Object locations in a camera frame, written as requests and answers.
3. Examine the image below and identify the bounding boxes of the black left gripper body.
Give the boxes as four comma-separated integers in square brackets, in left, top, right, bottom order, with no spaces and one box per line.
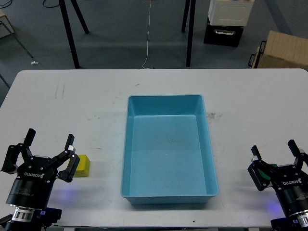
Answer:
[6,155,58,210]

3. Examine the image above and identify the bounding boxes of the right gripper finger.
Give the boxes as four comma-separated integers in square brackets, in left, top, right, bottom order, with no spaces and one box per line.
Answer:
[287,140,308,170]
[247,145,279,191]

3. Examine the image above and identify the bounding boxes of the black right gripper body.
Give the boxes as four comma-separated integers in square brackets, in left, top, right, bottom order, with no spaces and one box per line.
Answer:
[271,165,308,217]

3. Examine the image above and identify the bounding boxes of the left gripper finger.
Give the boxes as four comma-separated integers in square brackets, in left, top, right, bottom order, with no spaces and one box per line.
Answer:
[45,134,80,182]
[1,128,36,173]

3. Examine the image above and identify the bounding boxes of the green block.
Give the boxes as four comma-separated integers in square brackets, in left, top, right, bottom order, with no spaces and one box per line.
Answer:
[258,164,277,180]

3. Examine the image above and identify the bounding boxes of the yellow block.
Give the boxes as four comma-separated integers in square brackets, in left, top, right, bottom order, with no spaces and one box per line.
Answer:
[74,154,90,178]

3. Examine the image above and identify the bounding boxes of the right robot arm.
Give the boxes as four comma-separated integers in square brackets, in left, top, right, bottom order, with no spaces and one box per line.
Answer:
[248,140,308,231]

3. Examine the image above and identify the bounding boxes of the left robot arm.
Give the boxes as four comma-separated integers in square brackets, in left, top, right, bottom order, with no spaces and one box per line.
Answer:
[0,128,80,231]

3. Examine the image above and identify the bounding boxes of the blue plastic box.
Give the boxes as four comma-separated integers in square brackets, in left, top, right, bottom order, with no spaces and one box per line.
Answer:
[121,95,219,205]

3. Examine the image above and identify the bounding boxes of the cardboard box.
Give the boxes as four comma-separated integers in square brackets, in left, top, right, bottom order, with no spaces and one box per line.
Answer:
[248,31,308,70]

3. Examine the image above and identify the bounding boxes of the white storage box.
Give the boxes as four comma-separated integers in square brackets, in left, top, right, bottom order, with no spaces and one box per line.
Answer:
[208,0,255,26]

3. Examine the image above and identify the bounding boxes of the wooden cabinet with chair leg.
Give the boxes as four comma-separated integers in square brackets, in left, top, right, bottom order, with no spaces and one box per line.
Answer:
[0,10,34,59]

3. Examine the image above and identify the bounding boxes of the black drawer cabinet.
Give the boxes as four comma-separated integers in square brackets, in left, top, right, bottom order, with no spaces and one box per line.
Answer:
[204,19,244,47]

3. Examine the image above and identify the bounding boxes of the black left tripod legs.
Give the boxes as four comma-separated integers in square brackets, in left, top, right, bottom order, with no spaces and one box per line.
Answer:
[58,0,90,69]

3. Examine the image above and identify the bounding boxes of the black tripod legs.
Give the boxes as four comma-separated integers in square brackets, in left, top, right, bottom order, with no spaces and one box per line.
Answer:
[181,0,196,67]
[58,0,90,69]

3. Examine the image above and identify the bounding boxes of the black right tripod legs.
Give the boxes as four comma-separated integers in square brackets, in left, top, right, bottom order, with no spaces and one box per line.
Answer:
[181,0,196,67]

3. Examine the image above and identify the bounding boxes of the white hanging cable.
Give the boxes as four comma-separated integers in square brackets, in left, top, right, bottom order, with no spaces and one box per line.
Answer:
[141,0,154,70]

